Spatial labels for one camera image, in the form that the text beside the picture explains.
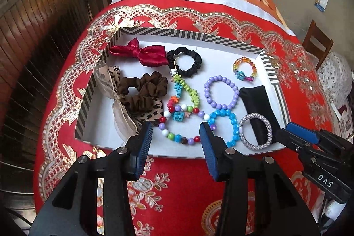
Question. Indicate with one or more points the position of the red gold patterned tablecloth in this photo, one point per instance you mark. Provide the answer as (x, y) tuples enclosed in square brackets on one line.
[(179, 197)]

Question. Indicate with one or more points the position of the silver white woven bangle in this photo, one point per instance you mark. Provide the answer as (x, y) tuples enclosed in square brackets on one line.
[(267, 128)]

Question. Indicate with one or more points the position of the black velvet pad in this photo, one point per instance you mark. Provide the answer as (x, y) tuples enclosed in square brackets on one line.
[(254, 100)]

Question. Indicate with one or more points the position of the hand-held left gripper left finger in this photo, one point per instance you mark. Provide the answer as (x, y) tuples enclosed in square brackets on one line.
[(143, 147)]

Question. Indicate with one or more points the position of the brown scrunchie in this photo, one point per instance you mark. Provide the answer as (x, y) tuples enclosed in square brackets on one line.
[(149, 86)]

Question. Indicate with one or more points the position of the brown wooden panel door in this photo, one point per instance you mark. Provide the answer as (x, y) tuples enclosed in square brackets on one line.
[(41, 31)]

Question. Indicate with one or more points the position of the leopard print sheer hair bow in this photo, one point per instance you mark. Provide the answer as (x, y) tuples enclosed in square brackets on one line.
[(119, 120)]

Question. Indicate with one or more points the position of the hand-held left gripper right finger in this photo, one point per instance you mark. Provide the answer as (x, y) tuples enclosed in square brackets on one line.
[(208, 150)]

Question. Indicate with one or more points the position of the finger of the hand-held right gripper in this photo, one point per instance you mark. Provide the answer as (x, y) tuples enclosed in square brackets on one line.
[(293, 139)]

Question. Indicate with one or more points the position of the red satin hair bow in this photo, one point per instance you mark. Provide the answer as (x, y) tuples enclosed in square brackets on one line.
[(143, 55)]

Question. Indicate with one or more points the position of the striped edge white box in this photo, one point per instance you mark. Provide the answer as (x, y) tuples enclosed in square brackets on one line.
[(221, 59)]

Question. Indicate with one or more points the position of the black scrunchie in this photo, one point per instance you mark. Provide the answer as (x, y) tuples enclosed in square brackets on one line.
[(195, 61)]

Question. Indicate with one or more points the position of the white floral fabric bundle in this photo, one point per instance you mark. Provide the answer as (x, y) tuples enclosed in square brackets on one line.
[(337, 73)]

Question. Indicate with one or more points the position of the wooden chair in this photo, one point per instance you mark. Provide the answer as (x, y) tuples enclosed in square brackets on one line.
[(318, 42)]

